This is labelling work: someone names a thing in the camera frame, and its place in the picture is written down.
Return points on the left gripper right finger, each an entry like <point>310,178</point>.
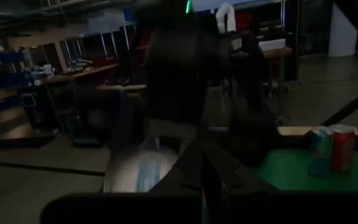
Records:
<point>235,199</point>

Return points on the blue silver Red Bull can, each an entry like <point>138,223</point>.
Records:
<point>320,152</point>
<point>135,168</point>

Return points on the black computer case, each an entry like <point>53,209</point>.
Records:
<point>89,130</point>

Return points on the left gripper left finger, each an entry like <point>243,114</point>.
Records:
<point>182,205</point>

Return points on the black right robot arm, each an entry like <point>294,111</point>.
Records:
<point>179,77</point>

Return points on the white hanging cloth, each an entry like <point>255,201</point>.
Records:
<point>225,17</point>

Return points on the red soda can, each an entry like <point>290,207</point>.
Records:
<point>343,149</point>

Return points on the wooden workbench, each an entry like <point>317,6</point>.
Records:
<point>82,74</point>

